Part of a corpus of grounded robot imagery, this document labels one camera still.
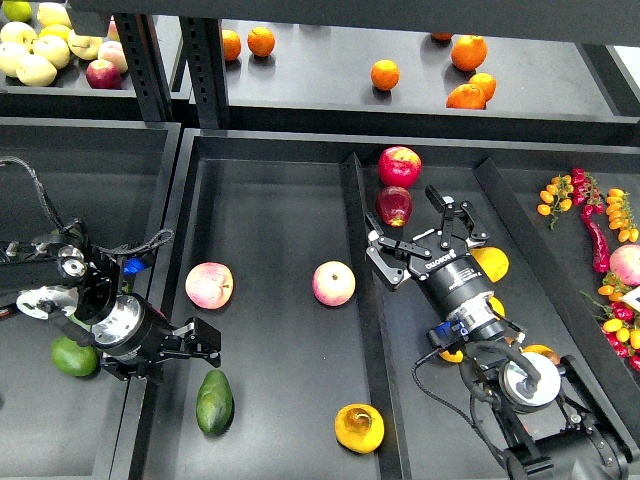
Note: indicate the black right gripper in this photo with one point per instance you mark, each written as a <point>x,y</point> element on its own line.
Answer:
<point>444,270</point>

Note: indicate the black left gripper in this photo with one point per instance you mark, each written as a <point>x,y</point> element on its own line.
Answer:
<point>135,340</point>

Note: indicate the dark green avocado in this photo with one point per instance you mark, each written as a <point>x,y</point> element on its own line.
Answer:
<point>214,403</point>

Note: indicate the yellow pear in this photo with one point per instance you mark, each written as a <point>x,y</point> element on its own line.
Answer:
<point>493,261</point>
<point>455,358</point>
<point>543,350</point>
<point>359,428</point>
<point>497,307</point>

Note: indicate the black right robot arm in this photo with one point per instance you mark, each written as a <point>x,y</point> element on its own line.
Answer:
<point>533,411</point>

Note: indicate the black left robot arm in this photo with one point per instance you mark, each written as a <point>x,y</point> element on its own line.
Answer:
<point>65,279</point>

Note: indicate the yellow pear top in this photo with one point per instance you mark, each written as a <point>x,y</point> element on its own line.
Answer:
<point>493,261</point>

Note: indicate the dark red apple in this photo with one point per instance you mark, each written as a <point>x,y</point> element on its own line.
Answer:
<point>394,206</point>

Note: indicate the bright red apple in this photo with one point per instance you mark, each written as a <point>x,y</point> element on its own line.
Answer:
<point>399,166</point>

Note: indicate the pink apple left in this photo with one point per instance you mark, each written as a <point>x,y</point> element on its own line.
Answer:
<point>209,285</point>

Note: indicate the pink apple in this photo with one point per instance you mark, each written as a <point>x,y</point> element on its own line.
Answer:
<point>333,283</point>
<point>209,285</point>

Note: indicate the pink apple centre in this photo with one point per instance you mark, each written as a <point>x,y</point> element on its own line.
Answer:
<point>333,283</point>

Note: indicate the orange shelf front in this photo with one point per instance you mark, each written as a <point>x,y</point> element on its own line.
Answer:
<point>466,96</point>

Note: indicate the orange shelf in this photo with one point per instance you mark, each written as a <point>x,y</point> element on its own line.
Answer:
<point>466,96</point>
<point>385,74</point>

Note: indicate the orange cherry tomato bunch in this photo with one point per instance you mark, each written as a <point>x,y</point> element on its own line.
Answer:
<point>555,199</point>

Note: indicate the orange shelf centre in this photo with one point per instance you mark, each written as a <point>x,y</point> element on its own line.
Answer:
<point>385,74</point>

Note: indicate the small orange on shelf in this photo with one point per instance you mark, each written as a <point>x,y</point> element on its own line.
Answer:
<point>486,82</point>

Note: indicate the large orange on shelf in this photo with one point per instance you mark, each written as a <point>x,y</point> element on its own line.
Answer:
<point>469,52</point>

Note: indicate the red cherry tomato bunch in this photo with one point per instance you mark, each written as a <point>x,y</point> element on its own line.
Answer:
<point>586,192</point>

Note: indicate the orange partly hidden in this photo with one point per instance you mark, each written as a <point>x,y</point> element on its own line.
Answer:
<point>442,36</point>

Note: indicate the red chili pepper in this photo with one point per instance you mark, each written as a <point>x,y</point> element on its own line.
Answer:
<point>600,248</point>

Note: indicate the yellow cherry tomato bunch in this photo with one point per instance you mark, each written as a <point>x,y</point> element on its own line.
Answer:
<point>620,215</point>

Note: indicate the pink apple right edge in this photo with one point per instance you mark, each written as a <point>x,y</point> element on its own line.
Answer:
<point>624,264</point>

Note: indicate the mixed cherry tomato bunch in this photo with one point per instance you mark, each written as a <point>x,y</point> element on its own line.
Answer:
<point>619,322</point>

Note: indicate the orange on shelf left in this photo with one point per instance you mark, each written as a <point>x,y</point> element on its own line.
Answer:
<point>232,45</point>

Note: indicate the red apple on shelf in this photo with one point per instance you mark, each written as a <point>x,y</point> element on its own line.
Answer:
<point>103,74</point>

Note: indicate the pale yellow apple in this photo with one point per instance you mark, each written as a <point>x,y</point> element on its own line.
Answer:
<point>35,70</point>

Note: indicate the black shelf post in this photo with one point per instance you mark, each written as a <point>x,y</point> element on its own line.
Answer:
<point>139,41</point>
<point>203,45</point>

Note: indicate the black shelf post left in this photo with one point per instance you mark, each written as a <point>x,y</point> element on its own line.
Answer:
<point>139,41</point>

